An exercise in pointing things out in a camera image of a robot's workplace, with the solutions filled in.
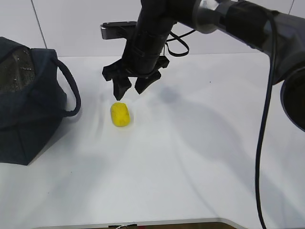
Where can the yellow lemon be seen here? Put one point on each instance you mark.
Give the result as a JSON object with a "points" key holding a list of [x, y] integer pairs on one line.
{"points": [[120, 114]]}

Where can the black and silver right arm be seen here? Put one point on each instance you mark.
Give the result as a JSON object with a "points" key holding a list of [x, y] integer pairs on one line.
{"points": [[280, 36]]}

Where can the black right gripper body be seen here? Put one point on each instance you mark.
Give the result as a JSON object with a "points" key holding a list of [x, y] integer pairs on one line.
{"points": [[141, 57]]}

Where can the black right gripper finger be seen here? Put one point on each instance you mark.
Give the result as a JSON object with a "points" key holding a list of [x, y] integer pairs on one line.
{"points": [[120, 87], [143, 83]]}

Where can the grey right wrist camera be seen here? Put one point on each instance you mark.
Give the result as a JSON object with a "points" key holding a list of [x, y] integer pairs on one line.
{"points": [[117, 30]]}

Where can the dark navy insulated lunch bag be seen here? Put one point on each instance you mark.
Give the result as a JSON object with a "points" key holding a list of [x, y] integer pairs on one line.
{"points": [[37, 91]]}

